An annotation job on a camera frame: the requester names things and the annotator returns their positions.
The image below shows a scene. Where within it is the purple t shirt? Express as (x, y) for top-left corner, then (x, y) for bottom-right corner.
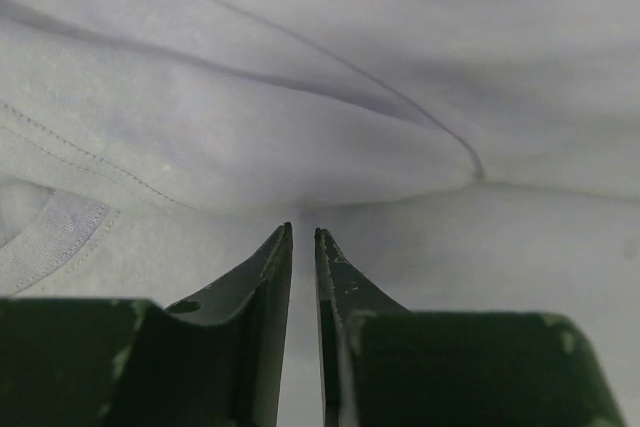
(1, 0), (639, 426)

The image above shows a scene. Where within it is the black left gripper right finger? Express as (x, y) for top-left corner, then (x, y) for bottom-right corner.
(314, 229), (625, 427)

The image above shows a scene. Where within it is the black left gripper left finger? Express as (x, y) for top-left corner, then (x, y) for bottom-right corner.
(1, 224), (293, 426)

